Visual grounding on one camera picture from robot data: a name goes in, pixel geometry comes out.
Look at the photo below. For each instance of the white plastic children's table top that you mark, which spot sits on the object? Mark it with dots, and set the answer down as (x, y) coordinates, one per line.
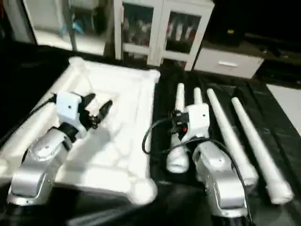
(117, 136)

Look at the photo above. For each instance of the white plastic table leg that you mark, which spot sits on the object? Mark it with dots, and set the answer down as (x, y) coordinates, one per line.
(197, 96)
(225, 127)
(178, 155)
(258, 146)

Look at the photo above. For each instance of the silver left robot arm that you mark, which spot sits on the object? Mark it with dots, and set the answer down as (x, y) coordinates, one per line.
(40, 165)

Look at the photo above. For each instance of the black plastic work mat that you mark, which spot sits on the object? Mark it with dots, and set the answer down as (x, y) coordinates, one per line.
(164, 99)

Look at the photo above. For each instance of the teal plastic object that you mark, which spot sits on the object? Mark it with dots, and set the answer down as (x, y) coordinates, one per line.
(70, 28)

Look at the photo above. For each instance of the white low drawer unit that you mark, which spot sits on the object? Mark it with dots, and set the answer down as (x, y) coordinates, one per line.
(228, 63)

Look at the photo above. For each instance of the white glass door cabinet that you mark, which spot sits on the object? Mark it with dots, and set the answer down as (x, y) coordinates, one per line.
(160, 28)

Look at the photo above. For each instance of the white side table board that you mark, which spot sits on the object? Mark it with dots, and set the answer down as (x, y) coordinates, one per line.
(287, 101)

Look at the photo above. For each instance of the black box with yellow label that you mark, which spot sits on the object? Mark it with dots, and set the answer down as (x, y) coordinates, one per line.
(225, 21)

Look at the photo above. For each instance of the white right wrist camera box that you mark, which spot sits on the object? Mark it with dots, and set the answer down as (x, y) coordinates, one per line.
(196, 120)

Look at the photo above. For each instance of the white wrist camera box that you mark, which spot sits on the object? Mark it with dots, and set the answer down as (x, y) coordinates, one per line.
(196, 120)
(68, 108)

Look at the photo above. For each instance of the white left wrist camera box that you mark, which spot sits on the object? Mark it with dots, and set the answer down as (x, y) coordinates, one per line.
(68, 108)

